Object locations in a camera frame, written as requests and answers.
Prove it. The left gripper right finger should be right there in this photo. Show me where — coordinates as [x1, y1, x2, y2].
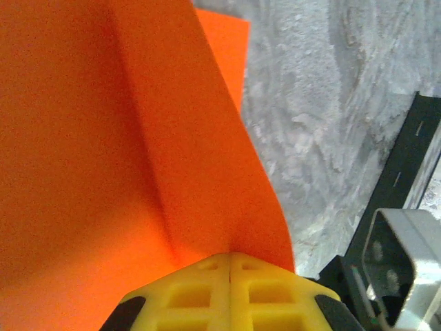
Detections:
[229, 251, 359, 331]

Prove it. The black white checkerboard panel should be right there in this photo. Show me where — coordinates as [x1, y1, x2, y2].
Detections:
[344, 91, 441, 258]

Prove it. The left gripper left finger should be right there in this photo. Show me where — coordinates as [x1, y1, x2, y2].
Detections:
[103, 252, 231, 331]

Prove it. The orange paper sheet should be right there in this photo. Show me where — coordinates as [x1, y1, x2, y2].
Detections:
[0, 0, 296, 331]

